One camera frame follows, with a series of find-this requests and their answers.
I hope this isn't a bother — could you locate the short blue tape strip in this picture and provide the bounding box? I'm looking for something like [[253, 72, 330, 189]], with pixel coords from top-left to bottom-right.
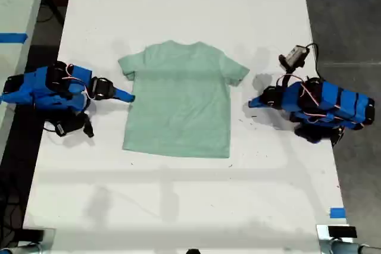
[[329, 206, 346, 219]]

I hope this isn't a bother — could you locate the black camera cable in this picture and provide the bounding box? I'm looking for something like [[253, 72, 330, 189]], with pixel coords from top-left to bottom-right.
[[43, 120, 59, 133], [305, 42, 322, 81]]

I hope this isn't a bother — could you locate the black camera stalk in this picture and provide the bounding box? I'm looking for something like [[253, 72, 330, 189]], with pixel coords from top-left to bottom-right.
[[275, 68, 295, 88], [80, 113, 95, 139]]

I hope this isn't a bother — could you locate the grey pipe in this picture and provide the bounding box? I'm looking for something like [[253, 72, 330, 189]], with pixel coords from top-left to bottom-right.
[[0, 243, 54, 254], [320, 240, 381, 254]]

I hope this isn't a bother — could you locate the long blue tape strip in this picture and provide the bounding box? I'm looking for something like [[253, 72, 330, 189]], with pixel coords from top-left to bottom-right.
[[0, 32, 30, 44]]

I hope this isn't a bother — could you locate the black floor cable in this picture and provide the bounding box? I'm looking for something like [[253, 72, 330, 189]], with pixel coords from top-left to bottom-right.
[[37, 0, 65, 24]]

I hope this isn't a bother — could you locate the small black box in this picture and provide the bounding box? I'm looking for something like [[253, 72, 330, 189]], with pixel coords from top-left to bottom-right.
[[327, 225, 358, 239], [21, 228, 46, 242]]

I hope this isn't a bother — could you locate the pale green T-shirt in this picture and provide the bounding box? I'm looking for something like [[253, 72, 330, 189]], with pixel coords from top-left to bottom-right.
[[117, 39, 251, 159]]

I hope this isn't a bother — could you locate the silver mounting plate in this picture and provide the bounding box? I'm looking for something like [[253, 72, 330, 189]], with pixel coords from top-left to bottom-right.
[[316, 223, 355, 242]]

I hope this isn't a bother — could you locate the black camera box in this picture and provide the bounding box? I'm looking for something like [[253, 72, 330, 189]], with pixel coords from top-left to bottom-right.
[[54, 118, 84, 138], [279, 44, 310, 69]]

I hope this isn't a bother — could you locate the white side table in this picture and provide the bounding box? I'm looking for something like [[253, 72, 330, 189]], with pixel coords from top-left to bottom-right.
[[0, 0, 50, 153]]

